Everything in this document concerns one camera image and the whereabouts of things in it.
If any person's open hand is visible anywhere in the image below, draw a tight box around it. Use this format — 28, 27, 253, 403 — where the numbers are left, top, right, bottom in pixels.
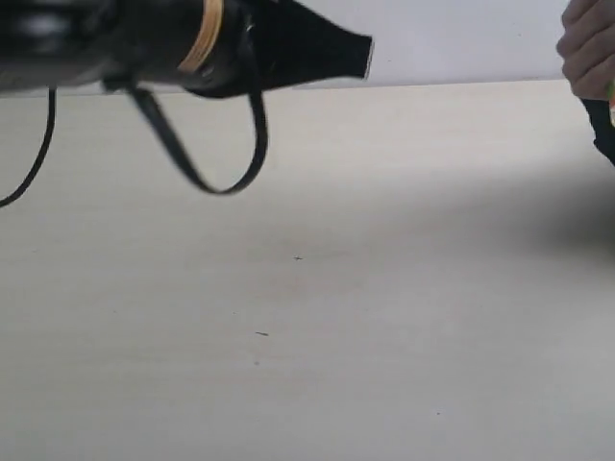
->
556, 0, 614, 101

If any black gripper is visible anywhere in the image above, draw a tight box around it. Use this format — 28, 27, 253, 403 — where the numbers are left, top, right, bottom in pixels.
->
185, 1, 374, 99

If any black sleeved forearm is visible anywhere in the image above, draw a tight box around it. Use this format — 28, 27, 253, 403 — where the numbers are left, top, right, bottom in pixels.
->
581, 99, 615, 164

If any square clear bottle white label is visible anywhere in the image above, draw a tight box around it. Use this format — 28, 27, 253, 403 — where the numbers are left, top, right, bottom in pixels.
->
607, 79, 615, 128

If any black cable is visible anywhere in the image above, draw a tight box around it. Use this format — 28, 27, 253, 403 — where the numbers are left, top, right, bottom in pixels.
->
0, 28, 269, 208

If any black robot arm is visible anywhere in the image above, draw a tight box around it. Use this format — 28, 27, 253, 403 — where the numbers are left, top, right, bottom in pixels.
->
1, 1, 373, 99

